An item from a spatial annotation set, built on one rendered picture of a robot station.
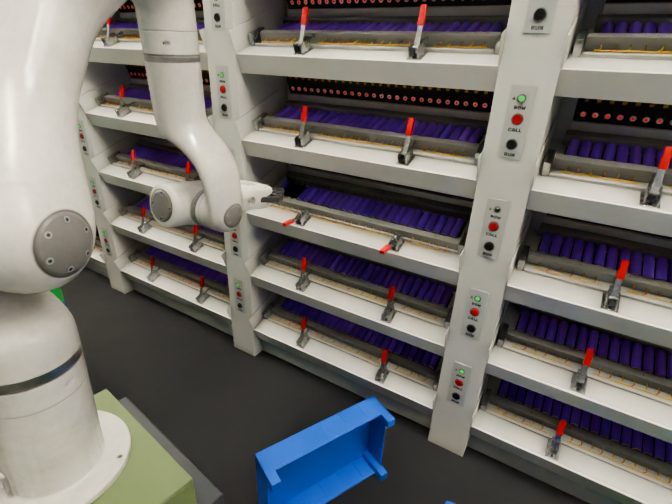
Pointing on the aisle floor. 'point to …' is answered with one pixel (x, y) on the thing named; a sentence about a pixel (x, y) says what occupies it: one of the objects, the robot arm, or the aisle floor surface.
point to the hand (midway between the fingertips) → (271, 192)
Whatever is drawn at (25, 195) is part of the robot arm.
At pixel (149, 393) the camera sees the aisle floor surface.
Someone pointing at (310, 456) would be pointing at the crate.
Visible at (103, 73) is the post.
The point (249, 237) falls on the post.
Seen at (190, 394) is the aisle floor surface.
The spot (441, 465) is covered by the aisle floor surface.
